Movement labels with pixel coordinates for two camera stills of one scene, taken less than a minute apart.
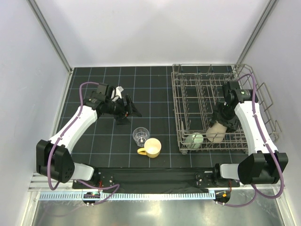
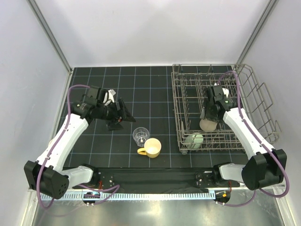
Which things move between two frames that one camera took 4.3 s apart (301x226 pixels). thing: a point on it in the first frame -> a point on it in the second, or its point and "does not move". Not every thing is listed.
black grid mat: [151, 141] does not move
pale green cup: [194, 141] does not move
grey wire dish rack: [197, 89] does not move
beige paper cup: [216, 133] -> [208, 125]
